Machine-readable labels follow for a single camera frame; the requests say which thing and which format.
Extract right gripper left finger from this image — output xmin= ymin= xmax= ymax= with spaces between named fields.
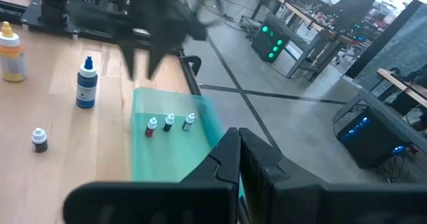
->
xmin=62 ymin=127 xmax=242 ymax=224

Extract small red food coloring bottle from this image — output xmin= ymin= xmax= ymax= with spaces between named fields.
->
xmin=144 ymin=117 xmax=158 ymax=138

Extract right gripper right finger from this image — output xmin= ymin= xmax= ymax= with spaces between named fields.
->
xmin=238 ymin=127 xmax=427 ymax=224

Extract large yellow food coloring bottle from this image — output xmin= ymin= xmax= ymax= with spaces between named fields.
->
xmin=0 ymin=21 xmax=29 ymax=83

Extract person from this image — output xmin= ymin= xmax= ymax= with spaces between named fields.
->
xmin=328 ymin=0 xmax=378 ymax=31

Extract teal translucent plastic bin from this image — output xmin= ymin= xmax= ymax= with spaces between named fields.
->
xmin=130 ymin=86 xmax=246 ymax=198

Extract large blue food coloring bottle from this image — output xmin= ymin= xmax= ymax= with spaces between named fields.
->
xmin=75 ymin=55 xmax=99 ymax=110

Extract wooden desk metal legs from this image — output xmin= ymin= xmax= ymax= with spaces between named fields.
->
xmin=266 ymin=0 xmax=354 ymax=83
xmin=356 ymin=67 xmax=427 ymax=145

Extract black pillar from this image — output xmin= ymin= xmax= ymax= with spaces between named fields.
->
xmin=345 ymin=0 xmax=427 ymax=80

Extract black computer green lights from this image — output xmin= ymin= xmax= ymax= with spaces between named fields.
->
xmin=250 ymin=22 xmax=291 ymax=64

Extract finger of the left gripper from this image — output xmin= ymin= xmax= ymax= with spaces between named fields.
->
xmin=145 ymin=40 xmax=171 ymax=80
xmin=116 ymin=39 xmax=139 ymax=81

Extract small dark food coloring bottle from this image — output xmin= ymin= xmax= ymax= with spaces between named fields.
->
xmin=181 ymin=112 xmax=196 ymax=132
xmin=162 ymin=113 xmax=176 ymax=133
xmin=31 ymin=127 xmax=49 ymax=154

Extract black computer blue lights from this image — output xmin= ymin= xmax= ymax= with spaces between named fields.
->
xmin=335 ymin=105 xmax=414 ymax=170

